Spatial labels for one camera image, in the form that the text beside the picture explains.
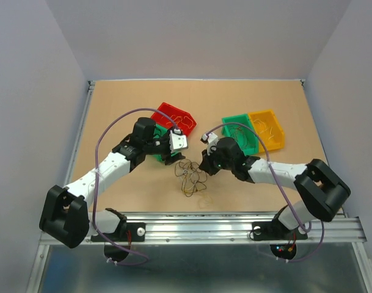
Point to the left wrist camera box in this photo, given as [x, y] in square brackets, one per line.
[178, 141]

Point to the aluminium frame rail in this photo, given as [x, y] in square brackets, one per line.
[210, 252]

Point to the red plastic bin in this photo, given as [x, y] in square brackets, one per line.
[183, 119]

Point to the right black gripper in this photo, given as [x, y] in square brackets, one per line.
[206, 165]

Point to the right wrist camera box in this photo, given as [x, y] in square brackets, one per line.
[211, 140]

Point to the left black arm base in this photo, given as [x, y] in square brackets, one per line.
[116, 227]

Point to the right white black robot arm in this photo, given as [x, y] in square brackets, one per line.
[321, 190]

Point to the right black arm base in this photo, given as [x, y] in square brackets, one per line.
[265, 230]

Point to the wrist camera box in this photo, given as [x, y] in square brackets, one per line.
[178, 141]
[211, 140]

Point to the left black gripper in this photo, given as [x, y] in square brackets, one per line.
[167, 159]

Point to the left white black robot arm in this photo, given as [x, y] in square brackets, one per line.
[70, 213]

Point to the yellow plastic bin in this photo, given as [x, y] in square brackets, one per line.
[268, 128]

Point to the green plastic bin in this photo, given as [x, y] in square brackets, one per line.
[246, 139]
[161, 134]

